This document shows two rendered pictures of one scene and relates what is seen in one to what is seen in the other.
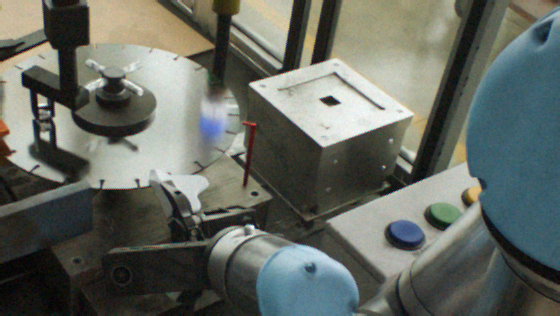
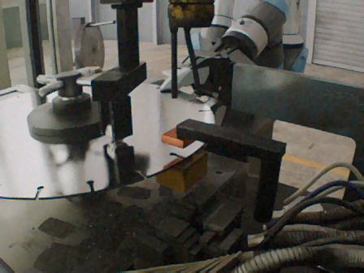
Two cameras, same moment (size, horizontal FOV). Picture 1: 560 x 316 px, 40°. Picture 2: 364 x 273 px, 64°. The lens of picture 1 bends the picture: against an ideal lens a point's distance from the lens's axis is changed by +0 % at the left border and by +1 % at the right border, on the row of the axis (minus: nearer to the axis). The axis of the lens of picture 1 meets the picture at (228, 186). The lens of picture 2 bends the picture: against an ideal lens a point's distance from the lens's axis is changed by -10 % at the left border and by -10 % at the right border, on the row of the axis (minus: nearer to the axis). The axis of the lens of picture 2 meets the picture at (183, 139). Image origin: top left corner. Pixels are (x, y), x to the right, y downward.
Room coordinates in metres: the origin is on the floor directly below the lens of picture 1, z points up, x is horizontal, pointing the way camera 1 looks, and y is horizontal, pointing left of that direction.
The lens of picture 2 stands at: (0.78, 0.53, 1.08)
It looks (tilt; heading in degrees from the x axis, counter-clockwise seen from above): 25 degrees down; 254
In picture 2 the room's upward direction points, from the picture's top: straight up
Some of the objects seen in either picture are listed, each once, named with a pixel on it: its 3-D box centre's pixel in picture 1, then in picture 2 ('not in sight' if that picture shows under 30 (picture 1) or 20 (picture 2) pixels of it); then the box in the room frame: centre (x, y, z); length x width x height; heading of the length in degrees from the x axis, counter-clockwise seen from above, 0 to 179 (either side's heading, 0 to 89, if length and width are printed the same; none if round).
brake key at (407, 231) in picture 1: (404, 236); not in sight; (0.69, -0.22, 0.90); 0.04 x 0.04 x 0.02
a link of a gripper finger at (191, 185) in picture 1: (182, 185); (176, 75); (0.65, 0.05, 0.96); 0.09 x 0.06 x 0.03; 29
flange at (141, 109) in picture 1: (113, 98); (71, 107); (0.81, 0.16, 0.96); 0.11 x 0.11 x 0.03
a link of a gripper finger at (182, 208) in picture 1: (179, 213); (205, 71); (0.60, 0.05, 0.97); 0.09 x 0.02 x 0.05; 29
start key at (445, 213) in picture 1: (444, 218); not in sight; (0.73, -0.28, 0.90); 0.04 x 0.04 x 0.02
